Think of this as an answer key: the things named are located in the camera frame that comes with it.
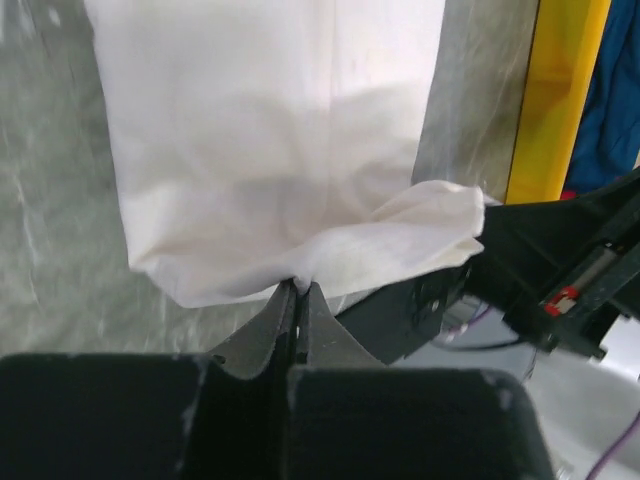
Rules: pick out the magenta t shirt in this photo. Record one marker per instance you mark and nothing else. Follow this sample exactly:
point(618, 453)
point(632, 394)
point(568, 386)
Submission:
point(569, 194)

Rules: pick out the yellow plastic bin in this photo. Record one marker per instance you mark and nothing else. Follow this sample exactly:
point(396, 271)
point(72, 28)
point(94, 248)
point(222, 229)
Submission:
point(566, 42)

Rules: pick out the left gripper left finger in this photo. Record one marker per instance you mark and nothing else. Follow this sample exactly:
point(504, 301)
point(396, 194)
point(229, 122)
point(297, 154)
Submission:
point(214, 415)

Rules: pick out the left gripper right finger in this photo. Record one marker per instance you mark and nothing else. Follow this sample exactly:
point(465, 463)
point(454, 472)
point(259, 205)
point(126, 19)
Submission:
point(390, 423)

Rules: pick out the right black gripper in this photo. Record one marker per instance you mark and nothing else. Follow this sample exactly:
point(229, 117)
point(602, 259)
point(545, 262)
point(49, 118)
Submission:
point(560, 272)

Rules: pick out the white t shirt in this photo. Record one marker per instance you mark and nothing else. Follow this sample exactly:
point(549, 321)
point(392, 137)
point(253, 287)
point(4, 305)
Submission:
point(255, 142)

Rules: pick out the blue t shirt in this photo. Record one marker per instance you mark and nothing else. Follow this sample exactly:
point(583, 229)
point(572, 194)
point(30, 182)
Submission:
point(607, 141)

